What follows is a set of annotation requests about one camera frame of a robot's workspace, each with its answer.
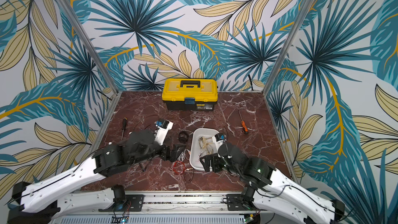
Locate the red transparent watch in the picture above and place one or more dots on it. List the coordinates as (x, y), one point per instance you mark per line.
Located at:
(179, 167)

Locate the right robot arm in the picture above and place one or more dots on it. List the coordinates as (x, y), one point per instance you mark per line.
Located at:
(267, 188)

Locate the beige square watch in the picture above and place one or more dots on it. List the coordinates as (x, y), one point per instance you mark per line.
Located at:
(205, 141)

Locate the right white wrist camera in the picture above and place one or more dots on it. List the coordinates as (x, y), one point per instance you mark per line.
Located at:
(218, 140)

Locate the black round watch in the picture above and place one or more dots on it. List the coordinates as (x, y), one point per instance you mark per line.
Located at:
(183, 137)

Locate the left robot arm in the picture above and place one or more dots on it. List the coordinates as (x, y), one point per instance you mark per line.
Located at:
(46, 200)

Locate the aluminium front rail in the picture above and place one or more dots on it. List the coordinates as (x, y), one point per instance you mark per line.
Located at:
(166, 207)

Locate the orange handle screwdriver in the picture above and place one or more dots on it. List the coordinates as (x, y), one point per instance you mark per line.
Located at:
(243, 124)

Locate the yellow black toolbox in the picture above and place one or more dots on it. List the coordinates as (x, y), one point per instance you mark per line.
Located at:
(190, 94)

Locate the black yellow screwdriver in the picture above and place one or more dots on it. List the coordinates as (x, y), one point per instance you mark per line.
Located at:
(124, 124)

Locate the white plastic storage tray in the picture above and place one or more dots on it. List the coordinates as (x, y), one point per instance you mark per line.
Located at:
(196, 150)

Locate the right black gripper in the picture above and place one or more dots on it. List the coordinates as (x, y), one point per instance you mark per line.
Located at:
(210, 163)

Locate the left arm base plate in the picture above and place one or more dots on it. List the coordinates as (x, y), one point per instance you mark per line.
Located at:
(122, 202)

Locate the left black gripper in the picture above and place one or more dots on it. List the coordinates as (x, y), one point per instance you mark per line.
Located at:
(167, 156)

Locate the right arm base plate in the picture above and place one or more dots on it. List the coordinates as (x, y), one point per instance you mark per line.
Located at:
(237, 202)

